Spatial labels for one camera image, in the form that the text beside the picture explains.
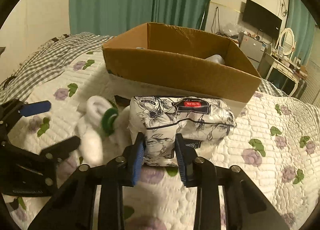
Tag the oval white mirror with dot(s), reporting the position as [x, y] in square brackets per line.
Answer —
[286, 41]

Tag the floral quilted bedspread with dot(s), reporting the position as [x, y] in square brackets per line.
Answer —
[262, 125]

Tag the clear plastic bags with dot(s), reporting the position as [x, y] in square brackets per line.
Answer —
[231, 30]

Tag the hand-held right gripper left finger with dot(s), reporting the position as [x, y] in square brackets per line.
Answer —
[139, 162]

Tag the dark chair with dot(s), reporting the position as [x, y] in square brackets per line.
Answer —
[265, 66]

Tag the white dressing table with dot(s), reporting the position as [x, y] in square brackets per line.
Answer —
[287, 68]

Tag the narrow green curtain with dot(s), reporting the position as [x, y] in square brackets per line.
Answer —
[300, 25]

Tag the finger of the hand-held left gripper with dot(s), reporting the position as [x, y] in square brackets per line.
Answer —
[63, 146]
[35, 108]

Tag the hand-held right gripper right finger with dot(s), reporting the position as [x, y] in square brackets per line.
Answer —
[181, 163]

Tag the black wall television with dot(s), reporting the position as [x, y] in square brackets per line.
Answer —
[262, 18]

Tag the floral print tissue pack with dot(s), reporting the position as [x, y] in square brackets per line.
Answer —
[162, 120]

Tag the white item in box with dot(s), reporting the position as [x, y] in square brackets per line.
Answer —
[215, 59]

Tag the grey checked blanket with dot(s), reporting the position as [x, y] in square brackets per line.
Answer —
[47, 57]

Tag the brown cardboard box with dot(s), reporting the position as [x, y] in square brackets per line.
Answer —
[175, 70]

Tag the wide green curtain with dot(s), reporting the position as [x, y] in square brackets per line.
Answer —
[112, 0]

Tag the small grey fridge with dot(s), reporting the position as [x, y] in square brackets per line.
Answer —
[252, 47]

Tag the white and green plush toy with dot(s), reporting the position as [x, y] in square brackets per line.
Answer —
[91, 142]

